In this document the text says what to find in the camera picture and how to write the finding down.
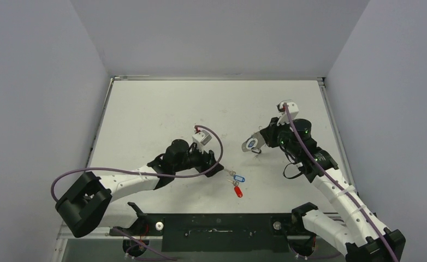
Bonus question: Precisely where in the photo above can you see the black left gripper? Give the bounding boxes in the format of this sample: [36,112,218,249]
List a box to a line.
[174,143,223,177]

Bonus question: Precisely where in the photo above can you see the silver metal key plate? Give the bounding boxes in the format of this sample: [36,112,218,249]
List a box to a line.
[241,131,266,154]

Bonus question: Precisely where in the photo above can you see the red key tag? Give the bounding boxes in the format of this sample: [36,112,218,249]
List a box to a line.
[234,186,243,198]

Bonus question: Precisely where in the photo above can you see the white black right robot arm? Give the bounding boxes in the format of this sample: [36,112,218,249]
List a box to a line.
[245,117,406,261]

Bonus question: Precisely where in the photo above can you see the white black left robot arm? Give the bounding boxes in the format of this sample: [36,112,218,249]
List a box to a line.
[55,139,224,238]

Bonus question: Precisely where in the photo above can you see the blue white key tag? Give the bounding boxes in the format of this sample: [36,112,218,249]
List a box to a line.
[233,175,245,183]

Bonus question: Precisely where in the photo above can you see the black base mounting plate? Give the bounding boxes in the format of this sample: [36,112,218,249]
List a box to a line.
[110,213,314,253]

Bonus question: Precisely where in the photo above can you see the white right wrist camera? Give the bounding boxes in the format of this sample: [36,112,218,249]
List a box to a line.
[277,100,300,126]

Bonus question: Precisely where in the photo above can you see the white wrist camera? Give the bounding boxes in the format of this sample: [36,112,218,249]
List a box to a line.
[192,130,212,148]
[277,100,300,126]

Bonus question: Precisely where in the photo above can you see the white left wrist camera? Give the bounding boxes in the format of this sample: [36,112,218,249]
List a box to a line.
[192,130,212,148]

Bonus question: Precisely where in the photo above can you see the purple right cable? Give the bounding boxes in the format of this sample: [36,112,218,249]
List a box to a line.
[282,103,400,262]

